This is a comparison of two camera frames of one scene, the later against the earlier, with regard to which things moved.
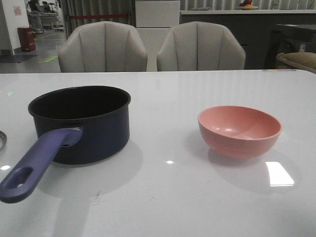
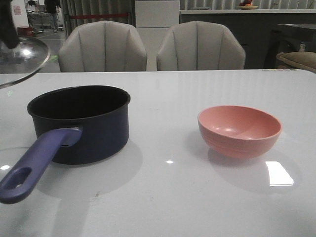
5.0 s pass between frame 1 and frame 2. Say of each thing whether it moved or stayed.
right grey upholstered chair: stayed
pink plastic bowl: stayed
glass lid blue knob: moved
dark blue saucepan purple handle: stayed
